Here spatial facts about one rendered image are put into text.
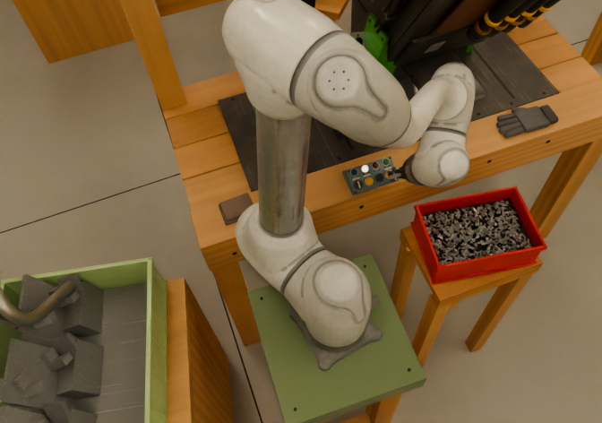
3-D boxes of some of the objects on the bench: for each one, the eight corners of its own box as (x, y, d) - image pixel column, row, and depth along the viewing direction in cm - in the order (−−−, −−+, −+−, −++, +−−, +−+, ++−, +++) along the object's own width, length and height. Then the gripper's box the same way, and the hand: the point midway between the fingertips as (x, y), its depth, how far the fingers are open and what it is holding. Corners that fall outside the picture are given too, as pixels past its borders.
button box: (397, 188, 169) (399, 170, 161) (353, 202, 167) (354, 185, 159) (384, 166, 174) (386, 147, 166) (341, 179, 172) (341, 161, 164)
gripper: (401, 190, 138) (375, 192, 162) (447, 175, 140) (415, 179, 164) (392, 162, 138) (367, 168, 162) (438, 147, 140) (407, 155, 163)
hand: (395, 173), depth 159 cm, fingers closed
